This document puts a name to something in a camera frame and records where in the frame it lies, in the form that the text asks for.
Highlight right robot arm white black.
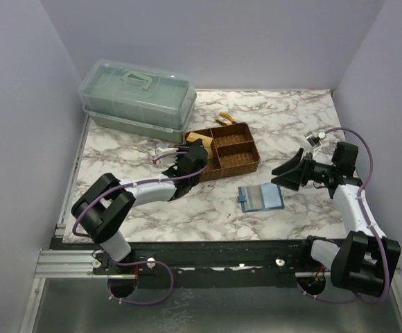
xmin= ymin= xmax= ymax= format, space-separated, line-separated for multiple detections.
xmin=271 ymin=142 xmax=401 ymax=298

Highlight gold credit card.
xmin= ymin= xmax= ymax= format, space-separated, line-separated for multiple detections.
xmin=186 ymin=132 xmax=213 ymax=147
xmin=245 ymin=185 xmax=264 ymax=211

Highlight green plastic storage box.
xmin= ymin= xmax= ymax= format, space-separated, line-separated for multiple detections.
xmin=78 ymin=59 xmax=197 ymax=143

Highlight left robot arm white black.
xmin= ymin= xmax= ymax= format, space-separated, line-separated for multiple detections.
xmin=71 ymin=139 xmax=208 ymax=262

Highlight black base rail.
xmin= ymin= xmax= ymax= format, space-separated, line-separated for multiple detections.
xmin=89 ymin=237 xmax=342 ymax=289

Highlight yellow handled pliers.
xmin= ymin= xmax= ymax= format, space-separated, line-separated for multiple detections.
xmin=215 ymin=112 xmax=236 ymax=126

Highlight brown woven divided basket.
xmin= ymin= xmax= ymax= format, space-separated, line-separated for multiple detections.
xmin=184 ymin=123 xmax=261 ymax=182

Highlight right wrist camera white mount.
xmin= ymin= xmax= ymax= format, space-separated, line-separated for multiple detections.
xmin=304 ymin=131 xmax=326 ymax=157

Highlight blue leather card holder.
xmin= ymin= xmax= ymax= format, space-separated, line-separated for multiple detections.
xmin=237 ymin=183 xmax=285 ymax=213

